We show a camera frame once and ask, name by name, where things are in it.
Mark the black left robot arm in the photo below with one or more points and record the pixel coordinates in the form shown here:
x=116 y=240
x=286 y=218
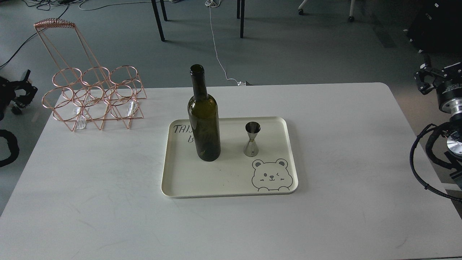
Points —
x=14 y=97

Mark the white chair base casters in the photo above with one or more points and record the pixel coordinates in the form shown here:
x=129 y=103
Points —
x=328 y=6

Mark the cream bear serving tray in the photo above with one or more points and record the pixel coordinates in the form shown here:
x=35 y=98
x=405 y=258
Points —
x=272 y=171

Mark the black table leg right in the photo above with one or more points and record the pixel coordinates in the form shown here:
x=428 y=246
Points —
x=240 y=15

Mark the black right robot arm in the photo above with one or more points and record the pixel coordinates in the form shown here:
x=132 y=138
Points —
x=448 y=85

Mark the rose gold wire bottle rack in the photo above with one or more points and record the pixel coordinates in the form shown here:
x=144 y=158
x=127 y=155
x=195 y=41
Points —
x=93 y=95

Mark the dark green wine bottle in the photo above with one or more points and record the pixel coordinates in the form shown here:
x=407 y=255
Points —
x=203 y=115

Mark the black table leg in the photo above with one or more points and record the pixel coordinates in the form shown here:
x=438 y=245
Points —
x=158 y=7
x=240 y=15

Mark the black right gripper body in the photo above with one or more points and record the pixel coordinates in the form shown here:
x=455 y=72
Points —
x=428 y=78

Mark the silver steel jigger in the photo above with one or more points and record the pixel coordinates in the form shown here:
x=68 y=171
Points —
x=251 y=149

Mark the black table leg left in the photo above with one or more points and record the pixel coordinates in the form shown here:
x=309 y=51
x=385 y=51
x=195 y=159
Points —
x=158 y=7

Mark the black equipment case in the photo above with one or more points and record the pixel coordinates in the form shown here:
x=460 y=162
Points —
x=437 y=27

